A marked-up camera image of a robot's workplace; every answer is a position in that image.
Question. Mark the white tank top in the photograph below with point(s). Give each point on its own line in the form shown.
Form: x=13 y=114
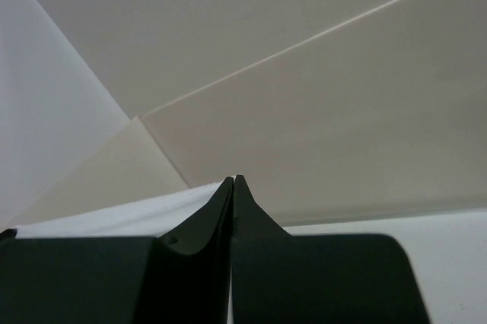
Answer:
x=150 y=217

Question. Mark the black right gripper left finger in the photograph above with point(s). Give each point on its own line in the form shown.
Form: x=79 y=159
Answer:
x=176 y=277

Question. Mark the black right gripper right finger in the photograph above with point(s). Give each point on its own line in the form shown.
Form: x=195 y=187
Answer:
x=332 y=278

